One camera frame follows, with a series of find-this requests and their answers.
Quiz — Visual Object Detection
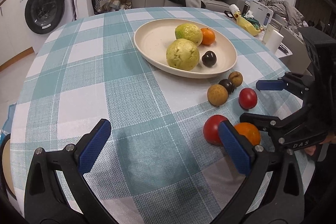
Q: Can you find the cream oval plate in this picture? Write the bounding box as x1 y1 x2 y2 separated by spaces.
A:
133 18 238 79

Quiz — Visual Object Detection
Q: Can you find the white side table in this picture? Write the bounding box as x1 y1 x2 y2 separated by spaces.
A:
254 24 310 74

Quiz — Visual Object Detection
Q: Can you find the plaid cloth on chair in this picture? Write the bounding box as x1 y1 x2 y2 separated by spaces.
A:
100 0 132 12

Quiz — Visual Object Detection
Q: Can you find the white appliance box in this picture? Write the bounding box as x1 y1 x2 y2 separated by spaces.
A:
249 0 273 28

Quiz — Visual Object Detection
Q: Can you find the green yellow citrus fruit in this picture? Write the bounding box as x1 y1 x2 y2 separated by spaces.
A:
175 23 203 46

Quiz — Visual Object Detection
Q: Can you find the brown longan with stem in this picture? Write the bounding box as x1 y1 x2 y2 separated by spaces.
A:
228 71 243 88

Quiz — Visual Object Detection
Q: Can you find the yellow guava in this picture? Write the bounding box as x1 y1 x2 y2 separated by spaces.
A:
166 39 200 71

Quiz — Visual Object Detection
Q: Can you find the small orange mandarin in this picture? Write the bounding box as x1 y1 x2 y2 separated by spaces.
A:
201 28 216 46

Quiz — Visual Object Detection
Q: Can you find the white paper roll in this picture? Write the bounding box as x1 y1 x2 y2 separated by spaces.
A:
262 26 284 54

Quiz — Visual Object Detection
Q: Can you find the person's right hand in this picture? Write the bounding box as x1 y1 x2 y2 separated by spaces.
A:
304 131 336 156

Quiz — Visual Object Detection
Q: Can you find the white kitchen counter cabinet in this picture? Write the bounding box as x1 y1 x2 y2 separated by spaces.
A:
0 0 32 65

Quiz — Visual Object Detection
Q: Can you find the teal checkered tablecloth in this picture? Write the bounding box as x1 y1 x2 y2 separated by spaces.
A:
10 7 286 223

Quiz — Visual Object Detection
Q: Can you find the dark cherry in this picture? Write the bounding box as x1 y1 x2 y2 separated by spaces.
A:
219 79 235 94
202 51 217 68

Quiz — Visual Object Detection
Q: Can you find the red cherry tomato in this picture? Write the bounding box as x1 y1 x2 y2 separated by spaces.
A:
203 115 228 146
239 88 257 110

